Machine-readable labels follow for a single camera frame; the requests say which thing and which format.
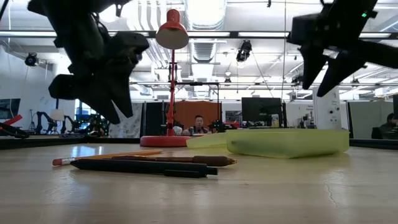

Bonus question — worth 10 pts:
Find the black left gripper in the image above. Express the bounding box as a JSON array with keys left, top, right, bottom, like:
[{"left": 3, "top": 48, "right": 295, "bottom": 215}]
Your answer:
[{"left": 48, "top": 58, "right": 135, "bottom": 125}]

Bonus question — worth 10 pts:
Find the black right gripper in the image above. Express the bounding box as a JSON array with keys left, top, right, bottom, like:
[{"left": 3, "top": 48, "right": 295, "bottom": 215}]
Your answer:
[{"left": 286, "top": 0, "right": 398, "bottom": 98}]

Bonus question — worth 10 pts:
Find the orange pencil with eraser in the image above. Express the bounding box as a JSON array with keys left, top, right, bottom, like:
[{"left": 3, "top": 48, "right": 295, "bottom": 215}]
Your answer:
[{"left": 52, "top": 149, "right": 164, "bottom": 167}]

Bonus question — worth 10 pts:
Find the black pen with clip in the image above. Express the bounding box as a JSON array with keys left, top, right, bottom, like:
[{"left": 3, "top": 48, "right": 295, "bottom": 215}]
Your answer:
[{"left": 70, "top": 158, "right": 219, "bottom": 179}]

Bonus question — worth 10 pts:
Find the yellow-green translucent supply box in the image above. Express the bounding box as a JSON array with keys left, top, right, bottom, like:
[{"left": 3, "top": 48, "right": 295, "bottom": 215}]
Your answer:
[{"left": 185, "top": 128, "right": 351, "bottom": 159}]

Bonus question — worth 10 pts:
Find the brown pencil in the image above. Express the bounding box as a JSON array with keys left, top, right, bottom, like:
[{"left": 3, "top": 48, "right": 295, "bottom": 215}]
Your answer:
[{"left": 110, "top": 155, "right": 238, "bottom": 168}]

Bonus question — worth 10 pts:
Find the patterned white curtain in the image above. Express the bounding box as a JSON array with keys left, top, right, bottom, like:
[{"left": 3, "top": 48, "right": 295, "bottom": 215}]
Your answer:
[{"left": 107, "top": 101, "right": 143, "bottom": 139}]

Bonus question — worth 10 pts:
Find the grey partition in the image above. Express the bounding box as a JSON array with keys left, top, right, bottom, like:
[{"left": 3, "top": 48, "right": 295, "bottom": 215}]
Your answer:
[{"left": 347, "top": 101, "right": 394, "bottom": 140}]

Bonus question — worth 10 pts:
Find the orange partition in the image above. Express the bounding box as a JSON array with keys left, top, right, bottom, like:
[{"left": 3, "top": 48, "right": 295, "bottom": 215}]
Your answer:
[{"left": 174, "top": 100, "right": 222, "bottom": 136}]

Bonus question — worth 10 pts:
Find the person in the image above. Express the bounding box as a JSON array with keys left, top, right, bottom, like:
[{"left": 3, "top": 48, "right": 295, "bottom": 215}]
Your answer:
[
  {"left": 188, "top": 114, "right": 212, "bottom": 136},
  {"left": 371, "top": 113, "right": 398, "bottom": 140}
]

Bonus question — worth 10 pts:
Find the red desk lamp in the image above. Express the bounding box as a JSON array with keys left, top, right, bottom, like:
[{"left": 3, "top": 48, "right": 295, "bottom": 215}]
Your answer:
[{"left": 139, "top": 8, "right": 192, "bottom": 148}]

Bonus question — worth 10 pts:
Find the red bar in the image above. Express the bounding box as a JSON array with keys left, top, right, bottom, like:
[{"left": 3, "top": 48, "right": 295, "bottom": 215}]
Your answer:
[{"left": 0, "top": 114, "right": 23, "bottom": 127}]

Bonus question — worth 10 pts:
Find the dark wall monitor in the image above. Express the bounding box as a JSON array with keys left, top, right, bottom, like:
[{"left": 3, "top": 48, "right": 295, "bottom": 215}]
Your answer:
[{"left": 0, "top": 98, "right": 21, "bottom": 121}]

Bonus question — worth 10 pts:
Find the black overhead frame beam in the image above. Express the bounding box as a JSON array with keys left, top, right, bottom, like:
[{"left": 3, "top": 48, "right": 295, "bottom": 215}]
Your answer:
[{"left": 0, "top": 30, "right": 398, "bottom": 40}]

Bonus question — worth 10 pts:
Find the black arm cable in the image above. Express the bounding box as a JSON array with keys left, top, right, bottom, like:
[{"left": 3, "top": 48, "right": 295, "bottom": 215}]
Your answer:
[{"left": 0, "top": 0, "right": 10, "bottom": 20}]

